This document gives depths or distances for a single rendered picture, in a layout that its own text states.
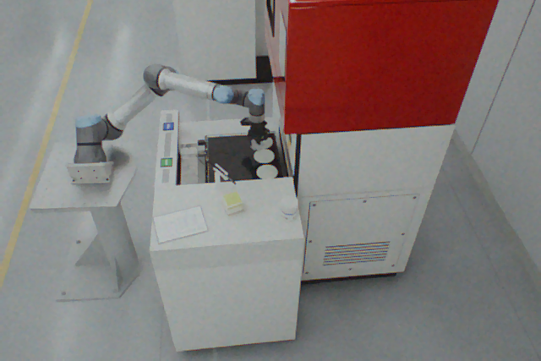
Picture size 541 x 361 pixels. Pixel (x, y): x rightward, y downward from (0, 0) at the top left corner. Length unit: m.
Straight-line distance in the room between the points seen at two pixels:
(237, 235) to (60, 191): 0.95
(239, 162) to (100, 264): 1.24
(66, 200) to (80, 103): 2.06
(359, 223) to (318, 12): 1.24
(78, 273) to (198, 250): 1.35
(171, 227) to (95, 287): 1.17
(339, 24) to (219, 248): 0.98
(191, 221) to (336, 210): 0.77
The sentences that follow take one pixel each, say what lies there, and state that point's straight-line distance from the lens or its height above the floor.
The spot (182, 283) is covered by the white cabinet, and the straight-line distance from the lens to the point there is 2.25.
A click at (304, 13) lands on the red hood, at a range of 1.77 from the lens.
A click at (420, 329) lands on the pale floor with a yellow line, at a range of 3.04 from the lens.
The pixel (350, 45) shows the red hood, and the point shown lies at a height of 1.64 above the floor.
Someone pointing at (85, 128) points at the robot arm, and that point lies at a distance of 2.51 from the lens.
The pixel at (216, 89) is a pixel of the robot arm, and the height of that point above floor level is 1.33.
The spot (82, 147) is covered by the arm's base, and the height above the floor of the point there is 0.98.
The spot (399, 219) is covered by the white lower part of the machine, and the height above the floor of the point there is 0.59.
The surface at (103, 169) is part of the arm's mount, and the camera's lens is 2.49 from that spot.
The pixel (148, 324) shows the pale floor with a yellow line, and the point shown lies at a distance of 3.00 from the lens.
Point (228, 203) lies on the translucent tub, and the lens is 2.07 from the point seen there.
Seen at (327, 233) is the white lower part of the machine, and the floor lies 0.52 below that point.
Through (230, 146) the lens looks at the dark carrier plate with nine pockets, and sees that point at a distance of 2.51.
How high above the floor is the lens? 2.60
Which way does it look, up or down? 44 degrees down
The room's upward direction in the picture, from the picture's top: 1 degrees clockwise
